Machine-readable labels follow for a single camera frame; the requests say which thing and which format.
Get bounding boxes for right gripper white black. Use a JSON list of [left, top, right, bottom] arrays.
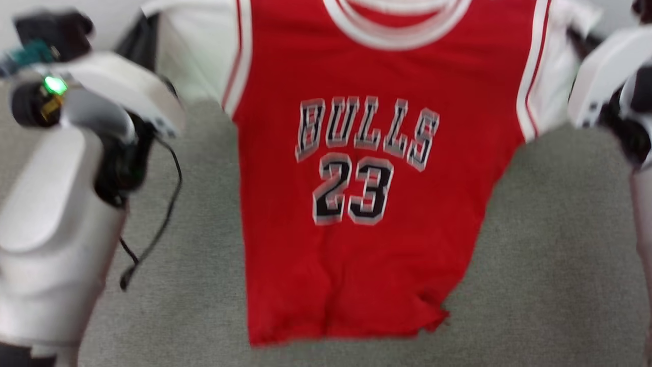
[[565, 25, 652, 170]]

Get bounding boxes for red Bulls 23 jersey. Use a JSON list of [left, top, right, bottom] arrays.
[[143, 0, 603, 348]]

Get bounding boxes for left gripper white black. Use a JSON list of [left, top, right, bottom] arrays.
[[10, 13, 187, 207]]

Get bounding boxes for thin black cable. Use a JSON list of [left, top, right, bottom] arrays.
[[118, 135, 184, 292]]

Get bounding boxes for teal cable connector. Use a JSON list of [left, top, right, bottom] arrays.
[[0, 41, 58, 69]]

